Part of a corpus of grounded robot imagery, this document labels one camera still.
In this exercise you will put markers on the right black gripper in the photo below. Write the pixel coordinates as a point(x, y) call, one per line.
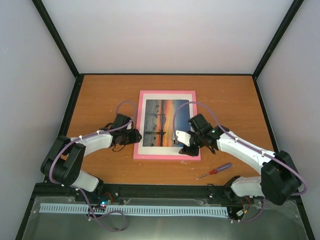
point(186, 151)

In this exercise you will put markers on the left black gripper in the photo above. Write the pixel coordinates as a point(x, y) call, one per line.
point(135, 137)

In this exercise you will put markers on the pink wooden picture frame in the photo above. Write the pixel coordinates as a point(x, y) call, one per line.
point(162, 153)

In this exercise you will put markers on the blue red handled screwdriver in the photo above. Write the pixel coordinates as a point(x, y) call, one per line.
point(216, 170)

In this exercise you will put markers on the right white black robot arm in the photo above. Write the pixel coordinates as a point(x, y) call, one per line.
point(278, 179)

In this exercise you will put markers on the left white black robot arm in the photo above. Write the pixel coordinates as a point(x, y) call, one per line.
point(63, 163)

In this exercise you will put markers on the sunset photo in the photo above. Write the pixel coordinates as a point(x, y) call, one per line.
point(159, 116)

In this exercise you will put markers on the black mounting rail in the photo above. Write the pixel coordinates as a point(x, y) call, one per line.
point(120, 192)

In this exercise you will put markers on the light blue slotted cable duct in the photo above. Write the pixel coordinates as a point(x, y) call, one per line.
point(136, 210)

